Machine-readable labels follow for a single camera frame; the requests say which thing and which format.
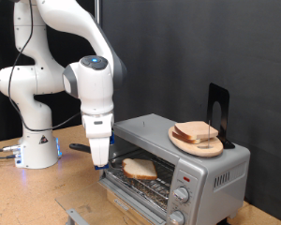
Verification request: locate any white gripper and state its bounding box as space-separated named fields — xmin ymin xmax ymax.
xmin=81 ymin=112 xmax=115 ymax=168

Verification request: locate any spatula with blue grip block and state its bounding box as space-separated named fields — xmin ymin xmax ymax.
xmin=68 ymin=142 xmax=126 ymax=173

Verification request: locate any thick white bread slice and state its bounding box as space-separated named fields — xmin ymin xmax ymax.
xmin=121 ymin=157 xmax=158 ymax=181

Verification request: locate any aluminium foil oven liner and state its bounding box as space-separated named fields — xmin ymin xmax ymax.
xmin=111 ymin=170 xmax=169 ymax=211

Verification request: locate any silver oven knob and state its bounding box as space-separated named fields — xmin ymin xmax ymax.
xmin=168 ymin=210 xmax=186 ymax=225
xmin=172 ymin=186 xmax=191 ymax=204

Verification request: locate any silver toaster oven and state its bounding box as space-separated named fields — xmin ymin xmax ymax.
xmin=97 ymin=112 xmax=251 ymax=225

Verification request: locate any thin white bread slice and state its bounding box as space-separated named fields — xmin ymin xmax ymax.
xmin=171 ymin=130 xmax=202 ymax=145
xmin=173 ymin=121 xmax=220 ymax=141

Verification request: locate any round wooden board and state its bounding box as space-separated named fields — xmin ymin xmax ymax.
xmin=168 ymin=126 xmax=225 ymax=158

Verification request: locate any thin metal pin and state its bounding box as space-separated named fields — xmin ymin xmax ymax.
xmin=207 ymin=120 xmax=212 ymax=148

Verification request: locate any vertical metal pole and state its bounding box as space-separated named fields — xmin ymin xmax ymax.
xmin=95 ymin=0 xmax=102 ymax=24

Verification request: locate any black metal bookend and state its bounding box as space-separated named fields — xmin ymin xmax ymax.
xmin=206 ymin=82 xmax=236 ymax=150

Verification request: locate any oven wire rack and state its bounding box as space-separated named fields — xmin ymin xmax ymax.
xmin=107 ymin=148 xmax=176 ymax=211

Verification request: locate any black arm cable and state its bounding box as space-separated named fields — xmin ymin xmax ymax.
xmin=7 ymin=0 xmax=82 ymax=132

